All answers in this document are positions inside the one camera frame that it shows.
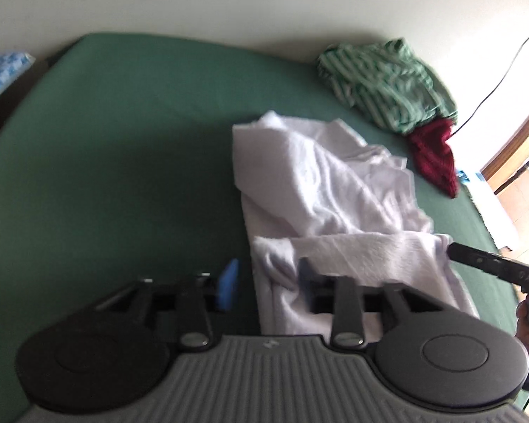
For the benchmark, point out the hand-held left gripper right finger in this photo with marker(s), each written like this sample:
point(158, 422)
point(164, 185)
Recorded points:
point(311, 286)

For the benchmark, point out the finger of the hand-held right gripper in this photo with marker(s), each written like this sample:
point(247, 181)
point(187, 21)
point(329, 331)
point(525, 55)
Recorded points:
point(471, 257)

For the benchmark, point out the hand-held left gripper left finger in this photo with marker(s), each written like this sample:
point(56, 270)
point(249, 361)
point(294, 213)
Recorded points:
point(229, 284)

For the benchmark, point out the white shirt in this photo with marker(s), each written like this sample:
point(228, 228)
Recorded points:
point(335, 194)

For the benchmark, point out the person's right hand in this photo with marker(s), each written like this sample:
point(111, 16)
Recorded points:
point(527, 330)

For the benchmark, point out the dark red garment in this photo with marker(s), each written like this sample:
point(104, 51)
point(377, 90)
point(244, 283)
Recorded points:
point(436, 154)

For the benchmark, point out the green table cloth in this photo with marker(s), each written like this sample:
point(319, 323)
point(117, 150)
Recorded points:
point(114, 163)

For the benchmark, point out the green striped shirt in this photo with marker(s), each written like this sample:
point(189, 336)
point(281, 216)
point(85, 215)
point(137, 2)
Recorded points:
point(379, 83)

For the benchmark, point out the blue floral cloth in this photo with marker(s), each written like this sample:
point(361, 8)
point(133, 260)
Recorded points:
point(0, 75)

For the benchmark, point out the wooden door frame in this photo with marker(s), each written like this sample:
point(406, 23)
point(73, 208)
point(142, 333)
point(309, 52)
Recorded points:
point(511, 150)

